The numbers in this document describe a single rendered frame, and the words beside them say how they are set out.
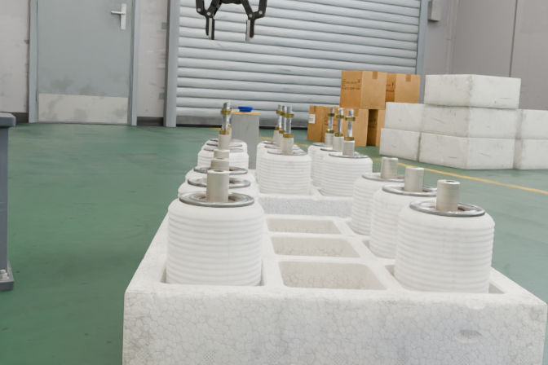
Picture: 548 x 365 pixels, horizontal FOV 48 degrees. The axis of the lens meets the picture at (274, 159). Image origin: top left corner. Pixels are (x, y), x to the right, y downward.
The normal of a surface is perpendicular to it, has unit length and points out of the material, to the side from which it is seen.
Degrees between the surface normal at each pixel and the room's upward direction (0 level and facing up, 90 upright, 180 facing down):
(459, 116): 90
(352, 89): 90
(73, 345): 0
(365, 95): 90
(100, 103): 90
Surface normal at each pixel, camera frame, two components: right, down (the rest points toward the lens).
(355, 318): 0.07, 0.11
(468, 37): -0.89, 0.00
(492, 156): 0.50, 0.11
